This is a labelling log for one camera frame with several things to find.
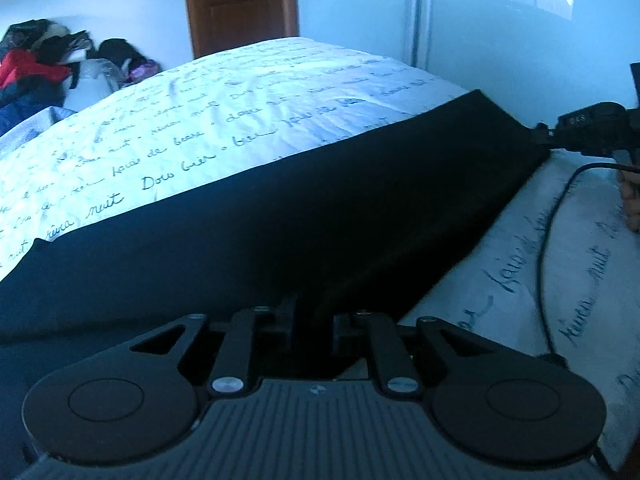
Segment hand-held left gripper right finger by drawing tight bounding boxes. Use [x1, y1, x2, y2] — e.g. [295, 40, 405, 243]
[332, 310, 503, 397]

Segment brown wooden door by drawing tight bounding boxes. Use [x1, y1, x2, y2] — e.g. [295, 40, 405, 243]
[182, 0, 300, 59]

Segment white script-printed quilt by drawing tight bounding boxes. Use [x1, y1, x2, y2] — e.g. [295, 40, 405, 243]
[0, 36, 640, 480]

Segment black garment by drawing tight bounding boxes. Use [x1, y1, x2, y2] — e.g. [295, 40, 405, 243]
[97, 39, 146, 74]

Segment light blue quilted blanket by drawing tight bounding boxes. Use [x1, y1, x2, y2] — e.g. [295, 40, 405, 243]
[0, 105, 77, 157]

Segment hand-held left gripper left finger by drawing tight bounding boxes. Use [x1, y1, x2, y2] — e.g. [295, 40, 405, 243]
[130, 294, 301, 397]

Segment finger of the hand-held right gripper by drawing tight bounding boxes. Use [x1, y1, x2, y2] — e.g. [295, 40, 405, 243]
[529, 121, 560, 150]

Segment purple bag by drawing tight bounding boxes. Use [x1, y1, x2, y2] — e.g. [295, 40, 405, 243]
[127, 59, 161, 84]

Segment red jacket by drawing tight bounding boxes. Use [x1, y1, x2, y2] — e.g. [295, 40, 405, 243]
[0, 49, 71, 92]

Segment pile of clothes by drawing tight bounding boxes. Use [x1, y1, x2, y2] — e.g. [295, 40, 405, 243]
[0, 19, 163, 126]

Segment black pants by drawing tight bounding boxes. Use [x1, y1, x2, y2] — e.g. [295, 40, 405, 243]
[0, 89, 553, 480]

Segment clear plastic bag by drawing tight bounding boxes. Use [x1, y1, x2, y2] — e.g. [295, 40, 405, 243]
[65, 57, 124, 111]

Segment black cable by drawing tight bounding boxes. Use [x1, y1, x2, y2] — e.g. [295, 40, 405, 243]
[537, 160, 622, 362]

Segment person's right hand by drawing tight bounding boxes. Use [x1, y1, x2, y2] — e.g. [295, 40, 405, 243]
[616, 169, 640, 233]

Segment dark blue jacket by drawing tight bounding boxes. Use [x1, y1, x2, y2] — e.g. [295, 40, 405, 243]
[0, 82, 67, 122]

